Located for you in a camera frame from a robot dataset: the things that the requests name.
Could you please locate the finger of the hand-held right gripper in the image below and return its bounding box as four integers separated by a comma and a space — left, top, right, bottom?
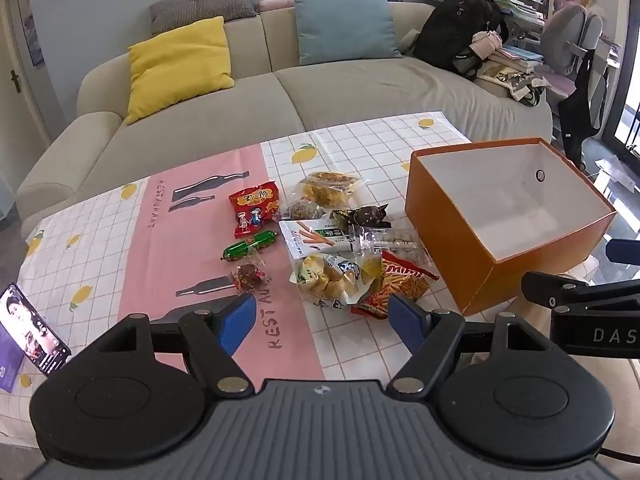
605, 239, 640, 264
521, 271, 640, 310

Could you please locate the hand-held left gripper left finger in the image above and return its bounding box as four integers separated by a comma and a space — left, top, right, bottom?
86, 292, 257, 396

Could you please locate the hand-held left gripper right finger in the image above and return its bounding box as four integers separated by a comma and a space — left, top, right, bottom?
385, 292, 555, 396

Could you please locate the orange stick chips packet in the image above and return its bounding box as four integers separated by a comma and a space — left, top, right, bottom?
351, 251, 440, 321

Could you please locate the brown candy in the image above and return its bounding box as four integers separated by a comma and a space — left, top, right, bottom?
231, 262, 271, 293

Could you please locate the green sausage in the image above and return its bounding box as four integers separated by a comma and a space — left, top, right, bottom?
221, 230, 279, 262

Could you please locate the clear plastic snack packet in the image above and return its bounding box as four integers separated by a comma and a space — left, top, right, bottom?
350, 225, 431, 263

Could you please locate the white packet of yellow puffs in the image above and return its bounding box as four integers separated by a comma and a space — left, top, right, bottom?
291, 253, 381, 308

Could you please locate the orange cardboard box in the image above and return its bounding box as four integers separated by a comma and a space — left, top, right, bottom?
404, 136, 618, 315

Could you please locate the white green biscuit stick packet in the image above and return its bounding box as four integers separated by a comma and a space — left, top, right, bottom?
278, 218, 353, 260

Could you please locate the black snack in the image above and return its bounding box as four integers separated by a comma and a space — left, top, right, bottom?
332, 203, 392, 228

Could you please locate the red snack packet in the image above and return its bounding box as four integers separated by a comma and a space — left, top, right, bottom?
228, 181, 282, 240

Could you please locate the clear packet of brown snack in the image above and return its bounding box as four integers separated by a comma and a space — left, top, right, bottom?
285, 199, 326, 222

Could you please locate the clear packet of yellow pastries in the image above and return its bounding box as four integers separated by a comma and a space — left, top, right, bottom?
293, 171, 368, 206

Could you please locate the lemon pattern tablecloth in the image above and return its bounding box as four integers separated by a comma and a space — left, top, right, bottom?
0, 111, 618, 461

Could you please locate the glass balcony door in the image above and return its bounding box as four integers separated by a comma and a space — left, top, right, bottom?
602, 0, 640, 156

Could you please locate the black garment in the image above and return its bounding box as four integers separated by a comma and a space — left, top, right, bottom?
557, 45, 611, 161

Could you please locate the smartphone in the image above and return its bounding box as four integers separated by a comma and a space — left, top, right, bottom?
0, 282, 72, 378

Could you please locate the printed tote bag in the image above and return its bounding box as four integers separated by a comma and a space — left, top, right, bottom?
475, 67, 548, 107

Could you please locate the stack of books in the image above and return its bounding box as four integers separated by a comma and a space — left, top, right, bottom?
487, 45, 543, 73

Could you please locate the grey desk chair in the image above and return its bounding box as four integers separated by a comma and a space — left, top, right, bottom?
542, 4, 618, 171

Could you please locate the purple booklet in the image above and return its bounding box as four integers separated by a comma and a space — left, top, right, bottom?
0, 330, 26, 393

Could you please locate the beige sofa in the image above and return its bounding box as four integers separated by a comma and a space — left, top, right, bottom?
15, 0, 553, 241

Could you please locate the pink pouch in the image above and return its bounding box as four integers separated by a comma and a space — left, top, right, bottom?
470, 30, 501, 61

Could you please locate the yellow pillow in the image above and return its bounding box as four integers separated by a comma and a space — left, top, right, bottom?
123, 16, 236, 126

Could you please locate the black backpack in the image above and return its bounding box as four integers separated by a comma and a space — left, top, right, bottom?
412, 0, 508, 78

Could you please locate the light blue pillow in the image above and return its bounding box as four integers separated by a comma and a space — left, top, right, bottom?
291, 0, 403, 67

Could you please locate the grey checked pillow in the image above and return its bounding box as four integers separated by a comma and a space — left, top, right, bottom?
149, 0, 258, 37

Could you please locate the wall poster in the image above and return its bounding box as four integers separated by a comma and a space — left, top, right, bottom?
14, 0, 46, 67

